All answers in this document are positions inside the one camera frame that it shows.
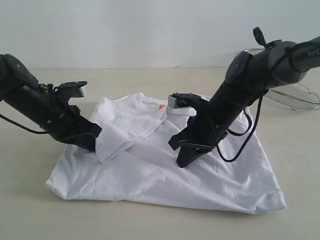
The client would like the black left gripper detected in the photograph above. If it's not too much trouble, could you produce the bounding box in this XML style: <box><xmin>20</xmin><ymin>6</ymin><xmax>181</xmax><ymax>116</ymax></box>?
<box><xmin>37</xmin><ymin>99</ymin><xmax>102</xmax><ymax>152</ymax></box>

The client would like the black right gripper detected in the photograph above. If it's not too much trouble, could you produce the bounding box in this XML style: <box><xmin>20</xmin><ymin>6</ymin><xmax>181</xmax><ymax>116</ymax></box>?
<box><xmin>168</xmin><ymin>99</ymin><xmax>228</xmax><ymax>168</ymax></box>

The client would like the white t-shirt red logo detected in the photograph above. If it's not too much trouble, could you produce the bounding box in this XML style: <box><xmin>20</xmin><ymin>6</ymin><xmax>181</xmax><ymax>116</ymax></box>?
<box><xmin>45</xmin><ymin>92</ymin><xmax>286</xmax><ymax>215</ymax></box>

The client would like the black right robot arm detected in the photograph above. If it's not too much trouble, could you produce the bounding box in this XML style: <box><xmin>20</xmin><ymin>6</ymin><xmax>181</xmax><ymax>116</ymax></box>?
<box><xmin>168</xmin><ymin>37</ymin><xmax>320</xmax><ymax>168</ymax></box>

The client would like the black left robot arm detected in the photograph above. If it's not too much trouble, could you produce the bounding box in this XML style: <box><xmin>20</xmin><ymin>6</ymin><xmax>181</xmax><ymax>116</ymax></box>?
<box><xmin>0</xmin><ymin>53</ymin><xmax>102</xmax><ymax>152</ymax></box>

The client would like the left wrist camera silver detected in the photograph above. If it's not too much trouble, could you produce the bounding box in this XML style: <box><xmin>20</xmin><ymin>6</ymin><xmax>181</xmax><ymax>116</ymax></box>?
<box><xmin>41</xmin><ymin>80</ymin><xmax>88</xmax><ymax>103</ymax></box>

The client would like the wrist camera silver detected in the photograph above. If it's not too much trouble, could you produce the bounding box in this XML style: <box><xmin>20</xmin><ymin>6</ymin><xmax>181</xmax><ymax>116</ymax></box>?
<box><xmin>167</xmin><ymin>92</ymin><xmax>205</xmax><ymax>116</ymax></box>
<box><xmin>41</xmin><ymin>80</ymin><xmax>88</xmax><ymax>103</ymax></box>

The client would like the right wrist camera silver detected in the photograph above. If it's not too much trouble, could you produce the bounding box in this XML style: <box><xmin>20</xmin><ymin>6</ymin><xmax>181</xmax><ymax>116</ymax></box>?
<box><xmin>167</xmin><ymin>92</ymin><xmax>205</xmax><ymax>116</ymax></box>

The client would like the metal wire mesh basket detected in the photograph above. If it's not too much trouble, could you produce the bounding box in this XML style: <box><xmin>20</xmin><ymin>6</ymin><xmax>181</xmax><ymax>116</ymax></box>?
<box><xmin>234</xmin><ymin>46</ymin><xmax>320</xmax><ymax>110</ymax></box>

